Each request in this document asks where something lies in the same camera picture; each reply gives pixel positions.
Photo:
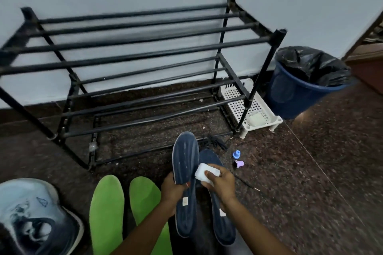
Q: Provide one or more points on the person's right hand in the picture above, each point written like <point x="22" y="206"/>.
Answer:
<point x="224" y="184"/>

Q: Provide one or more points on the person's left hand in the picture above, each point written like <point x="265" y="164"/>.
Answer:
<point x="169" y="192"/>

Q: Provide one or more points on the person's left thumb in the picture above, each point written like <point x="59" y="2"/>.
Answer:
<point x="182" y="187"/>

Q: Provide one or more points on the person's right thumb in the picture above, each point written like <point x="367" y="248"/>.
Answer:
<point x="207" y="184"/>

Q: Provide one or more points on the white cleaning sponge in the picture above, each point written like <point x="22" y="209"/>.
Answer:
<point x="203" y="172"/>

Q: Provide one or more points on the dark blue shoe insole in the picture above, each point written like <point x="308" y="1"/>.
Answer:
<point x="185" y="159"/>
<point x="223" y="225"/>

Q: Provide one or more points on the person's left forearm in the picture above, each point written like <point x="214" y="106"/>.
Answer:
<point x="146" y="231"/>

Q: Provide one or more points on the person's right forearm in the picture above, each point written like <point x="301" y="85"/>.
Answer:
<point x="254" y="231"/>

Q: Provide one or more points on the small purple cap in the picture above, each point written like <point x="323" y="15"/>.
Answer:
<point x="239" y="164"/>

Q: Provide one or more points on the thin black stick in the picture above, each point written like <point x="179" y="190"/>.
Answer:
<point x="247" y="183"/>

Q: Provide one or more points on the green shoe insole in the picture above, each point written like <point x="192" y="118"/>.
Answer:
<point x="143" y="198"/>
<point x="106" y="213"/>

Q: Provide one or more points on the small blue cap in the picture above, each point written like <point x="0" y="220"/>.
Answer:
<point x="236" y="155"/>

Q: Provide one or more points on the pale soap bar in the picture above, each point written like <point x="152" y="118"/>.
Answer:
<point x="256" y="119"/>

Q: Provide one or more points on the white perforated plastic tray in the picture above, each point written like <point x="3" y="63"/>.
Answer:
<point x="236" y="96"/>

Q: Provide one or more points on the blue plastic trash bin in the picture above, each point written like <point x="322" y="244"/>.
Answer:
<point x="287" y="93"/>

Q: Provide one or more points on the black metal shoe rack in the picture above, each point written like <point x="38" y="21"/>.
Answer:
<point x="143" y="54"/>

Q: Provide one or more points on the blue and white sneaker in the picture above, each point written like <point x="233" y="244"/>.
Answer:
<point x="36" y="213"/>

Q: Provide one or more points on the black garbage bag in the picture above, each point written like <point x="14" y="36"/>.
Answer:
<point x="311" y="63"/>

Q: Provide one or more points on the brown wooden furniture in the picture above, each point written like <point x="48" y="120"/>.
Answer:
<point x="366" y="60"/>

